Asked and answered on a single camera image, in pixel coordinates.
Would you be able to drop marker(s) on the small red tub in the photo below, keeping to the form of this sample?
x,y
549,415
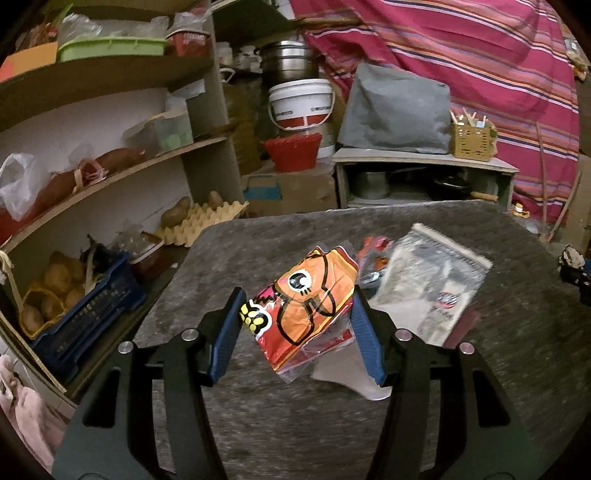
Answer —
x,y
147,261

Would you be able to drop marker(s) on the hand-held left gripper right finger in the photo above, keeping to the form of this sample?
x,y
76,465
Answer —
x,y
367,332

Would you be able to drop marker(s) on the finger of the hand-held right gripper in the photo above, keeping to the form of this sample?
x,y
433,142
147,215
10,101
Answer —
x,y
577,277

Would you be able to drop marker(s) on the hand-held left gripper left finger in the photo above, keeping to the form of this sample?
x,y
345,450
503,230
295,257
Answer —
x,y
226,332

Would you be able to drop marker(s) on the brown cardboard box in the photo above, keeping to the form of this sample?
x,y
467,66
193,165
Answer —
x,y
300,189

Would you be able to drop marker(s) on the orange snack packet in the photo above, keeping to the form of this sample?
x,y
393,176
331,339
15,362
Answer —
x,y
304,309

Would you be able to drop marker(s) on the clear printed plastic bag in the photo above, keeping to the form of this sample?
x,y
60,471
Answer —
x,y
429,281

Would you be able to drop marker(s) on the wooden stick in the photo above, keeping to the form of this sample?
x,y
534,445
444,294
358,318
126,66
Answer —
x,y
542,175

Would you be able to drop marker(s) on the small red basket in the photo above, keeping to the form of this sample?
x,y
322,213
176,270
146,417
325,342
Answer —
x,y
187,39

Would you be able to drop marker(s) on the maroon scouring pad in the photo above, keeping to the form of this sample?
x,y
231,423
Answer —
x,y
464,327

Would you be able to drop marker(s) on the wooden shelf rack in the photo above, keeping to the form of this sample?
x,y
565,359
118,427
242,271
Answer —
x,y
425,161

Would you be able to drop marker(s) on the steel pot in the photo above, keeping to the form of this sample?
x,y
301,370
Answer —
x,y
288,60

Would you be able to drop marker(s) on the striped red curtain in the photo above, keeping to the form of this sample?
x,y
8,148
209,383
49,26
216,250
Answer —
x,y
461,60

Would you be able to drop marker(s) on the white plastic bucket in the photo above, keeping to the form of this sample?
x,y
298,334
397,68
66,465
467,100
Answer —
x,y
300,104

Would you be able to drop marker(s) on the pile of potatoes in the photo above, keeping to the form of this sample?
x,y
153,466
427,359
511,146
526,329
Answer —
x,y
55,286

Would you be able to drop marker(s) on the white plastic bag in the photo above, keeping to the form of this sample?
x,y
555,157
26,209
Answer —
x,y
18,182

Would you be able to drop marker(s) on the clear plastic container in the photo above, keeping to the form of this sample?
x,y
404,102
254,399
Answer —
x,y
161,131

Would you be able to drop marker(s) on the yellow oil jug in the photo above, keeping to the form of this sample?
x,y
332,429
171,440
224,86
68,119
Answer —
x,y
242,134

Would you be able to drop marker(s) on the grey cloth cover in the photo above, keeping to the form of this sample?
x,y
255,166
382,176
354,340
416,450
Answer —
x,y
397,110

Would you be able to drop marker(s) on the orange cardboard box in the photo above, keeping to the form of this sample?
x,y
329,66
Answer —
x,y
27,62

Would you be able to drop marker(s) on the wooden utensil holder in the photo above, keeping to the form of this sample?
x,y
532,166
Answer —
x,y
472,138

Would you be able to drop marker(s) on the wooden shelf unit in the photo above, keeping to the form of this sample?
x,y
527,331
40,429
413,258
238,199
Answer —
x,y
115,83

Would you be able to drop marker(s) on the cooking oil bottle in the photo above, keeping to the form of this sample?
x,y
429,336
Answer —
x,y
521,213

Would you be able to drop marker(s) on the sweet potato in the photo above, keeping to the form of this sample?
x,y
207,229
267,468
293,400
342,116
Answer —
x,y
122,157
55,187

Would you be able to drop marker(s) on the red plastic basket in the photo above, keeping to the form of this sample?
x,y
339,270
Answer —
x,y
293,150

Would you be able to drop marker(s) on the egg carton tray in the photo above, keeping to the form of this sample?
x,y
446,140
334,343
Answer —
x,y
203,221

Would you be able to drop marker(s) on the green plastic tray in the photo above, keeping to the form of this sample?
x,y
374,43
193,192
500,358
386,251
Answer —
x,y
111,48

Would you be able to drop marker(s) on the dark blue plastic crate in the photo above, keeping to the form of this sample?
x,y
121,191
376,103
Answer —
x,y
87,323

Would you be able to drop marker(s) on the pink towel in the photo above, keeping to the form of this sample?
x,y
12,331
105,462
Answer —
x,y
27,415

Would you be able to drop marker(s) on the grey shaggy mat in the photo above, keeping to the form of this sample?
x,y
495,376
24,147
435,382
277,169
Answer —
x,y
277,434

